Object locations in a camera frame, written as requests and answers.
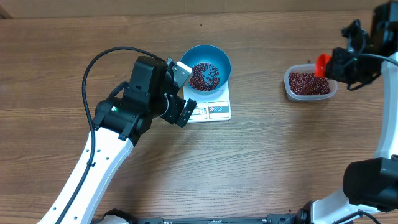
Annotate orange measuring scoop blue handle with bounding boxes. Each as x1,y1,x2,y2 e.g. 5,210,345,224
314,54,331,78

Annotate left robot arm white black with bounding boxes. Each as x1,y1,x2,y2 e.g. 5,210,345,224
40,56,197,223

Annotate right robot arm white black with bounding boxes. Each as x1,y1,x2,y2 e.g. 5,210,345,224
296,1,397,223

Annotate white digital kitchen scale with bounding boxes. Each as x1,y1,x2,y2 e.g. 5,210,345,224
183,82,231,123

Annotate red beans in bowl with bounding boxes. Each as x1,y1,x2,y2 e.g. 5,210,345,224
189,62,220,91

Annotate teal metal bowl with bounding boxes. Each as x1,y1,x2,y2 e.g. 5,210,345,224
180,45,232,89

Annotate red beans in container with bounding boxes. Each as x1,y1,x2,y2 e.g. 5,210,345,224
288,72,331,95

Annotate clear plastic container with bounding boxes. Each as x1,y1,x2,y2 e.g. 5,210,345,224
284,64,338,101

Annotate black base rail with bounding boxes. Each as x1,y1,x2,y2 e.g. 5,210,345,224
91,208,312,224

